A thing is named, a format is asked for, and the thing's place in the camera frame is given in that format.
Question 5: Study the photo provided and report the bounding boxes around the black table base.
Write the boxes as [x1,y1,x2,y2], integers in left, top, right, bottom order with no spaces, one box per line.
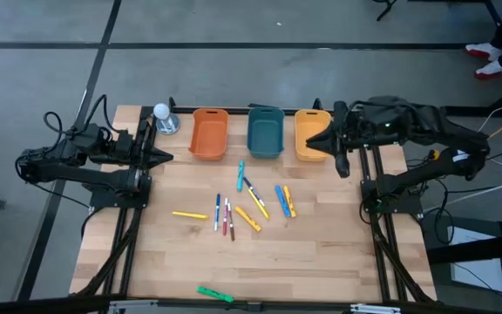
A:
[440,82,502,119]

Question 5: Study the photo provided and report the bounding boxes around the thick white cable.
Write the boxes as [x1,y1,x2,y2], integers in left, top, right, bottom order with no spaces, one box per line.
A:
[423,172,502,214]

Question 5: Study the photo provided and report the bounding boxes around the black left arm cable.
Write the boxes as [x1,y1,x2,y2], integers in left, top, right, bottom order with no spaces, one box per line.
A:
[44,93,111,137]

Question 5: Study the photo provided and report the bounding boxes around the person's white red shoe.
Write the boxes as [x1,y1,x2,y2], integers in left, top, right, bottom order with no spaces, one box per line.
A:
[474,59,502,80]
[465,42,502,62]

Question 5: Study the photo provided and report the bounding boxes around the thin yellow marker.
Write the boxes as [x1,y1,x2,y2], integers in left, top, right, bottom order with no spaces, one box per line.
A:
[172,210,210,221]
[248,188,272,222]

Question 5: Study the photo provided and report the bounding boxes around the teal marker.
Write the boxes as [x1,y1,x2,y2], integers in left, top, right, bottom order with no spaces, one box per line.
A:
[236,160,246,193]

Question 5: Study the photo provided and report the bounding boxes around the green marker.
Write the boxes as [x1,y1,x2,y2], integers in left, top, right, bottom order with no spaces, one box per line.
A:
[196,285,235,304]

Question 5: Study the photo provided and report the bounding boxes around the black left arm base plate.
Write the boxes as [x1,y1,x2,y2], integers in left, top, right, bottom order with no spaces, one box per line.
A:
[89,174,153,209]

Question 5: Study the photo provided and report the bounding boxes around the yellow plastic bin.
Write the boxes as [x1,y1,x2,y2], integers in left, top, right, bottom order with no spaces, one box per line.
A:
[294,108,333,163]

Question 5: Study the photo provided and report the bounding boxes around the black metal stand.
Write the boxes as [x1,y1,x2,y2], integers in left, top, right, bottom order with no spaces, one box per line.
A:
[420,215,502,314]

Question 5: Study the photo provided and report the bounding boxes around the black floor cable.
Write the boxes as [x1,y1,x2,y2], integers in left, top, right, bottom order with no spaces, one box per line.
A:
[444,182,502,195]

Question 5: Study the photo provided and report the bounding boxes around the black furniture leg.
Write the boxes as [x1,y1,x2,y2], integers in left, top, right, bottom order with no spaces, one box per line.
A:
[482,0,502,27]
[372,0,399,22]

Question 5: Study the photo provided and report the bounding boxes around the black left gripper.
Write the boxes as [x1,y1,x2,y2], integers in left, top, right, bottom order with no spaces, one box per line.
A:
[133,119,174,172]

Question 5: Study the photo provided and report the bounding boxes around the orange plastic bin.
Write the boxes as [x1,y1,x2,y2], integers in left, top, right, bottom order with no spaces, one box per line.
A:
[188,107,230,161]

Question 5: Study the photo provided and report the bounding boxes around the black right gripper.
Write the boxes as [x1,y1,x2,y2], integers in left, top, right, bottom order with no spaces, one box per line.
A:
[305,100,370,179]

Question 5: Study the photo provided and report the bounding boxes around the silver metal bracket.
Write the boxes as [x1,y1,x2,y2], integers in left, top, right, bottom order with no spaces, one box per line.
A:
[349,303,403,314]
[108,299,159,314]

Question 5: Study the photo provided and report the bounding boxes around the black left frame rails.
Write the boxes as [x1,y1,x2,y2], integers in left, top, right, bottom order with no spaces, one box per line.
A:
[74,106,159,298]

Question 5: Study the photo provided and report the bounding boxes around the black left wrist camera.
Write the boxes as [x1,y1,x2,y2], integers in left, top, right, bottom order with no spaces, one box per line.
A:
[115,129,135,153]

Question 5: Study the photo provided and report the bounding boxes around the white globe on metal stand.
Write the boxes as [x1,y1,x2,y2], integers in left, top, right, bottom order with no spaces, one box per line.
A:
[153,102,181,136]

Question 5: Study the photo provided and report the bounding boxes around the black right frame rails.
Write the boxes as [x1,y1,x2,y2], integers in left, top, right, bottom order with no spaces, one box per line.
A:
[358,146,436,303]

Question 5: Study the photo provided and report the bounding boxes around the blue highlighter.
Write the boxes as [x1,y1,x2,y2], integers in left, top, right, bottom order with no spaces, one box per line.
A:
[275,185,291,218]

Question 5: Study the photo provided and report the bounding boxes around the black frame rails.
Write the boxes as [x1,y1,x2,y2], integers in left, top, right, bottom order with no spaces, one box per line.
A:
[358,146,436,303]
[74,106,159,298]

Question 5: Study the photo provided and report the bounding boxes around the black rear frame rail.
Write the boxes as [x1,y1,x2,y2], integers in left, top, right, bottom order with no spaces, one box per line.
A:
[168,103,337,115]

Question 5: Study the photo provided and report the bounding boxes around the black front frame bar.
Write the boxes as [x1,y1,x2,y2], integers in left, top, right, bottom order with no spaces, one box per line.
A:
[0,294,502,314]

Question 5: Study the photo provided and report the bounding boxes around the teal plastic bin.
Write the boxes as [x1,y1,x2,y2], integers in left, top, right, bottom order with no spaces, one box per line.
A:
[246,106,286,160]

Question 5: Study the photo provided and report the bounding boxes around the white sheet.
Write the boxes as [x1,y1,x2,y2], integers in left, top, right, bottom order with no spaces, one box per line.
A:
[448,225,502,293]

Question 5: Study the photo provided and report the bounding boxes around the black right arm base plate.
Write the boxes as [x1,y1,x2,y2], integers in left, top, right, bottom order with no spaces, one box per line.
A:
[361,179,424,215]

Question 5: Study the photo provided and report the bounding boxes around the brown thin marker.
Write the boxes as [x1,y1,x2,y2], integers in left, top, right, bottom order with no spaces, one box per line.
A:
[227,201,236,242]

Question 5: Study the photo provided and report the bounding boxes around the yellow Sharpie highlighter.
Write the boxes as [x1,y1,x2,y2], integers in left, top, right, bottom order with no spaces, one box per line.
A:
[234,205,262,233]

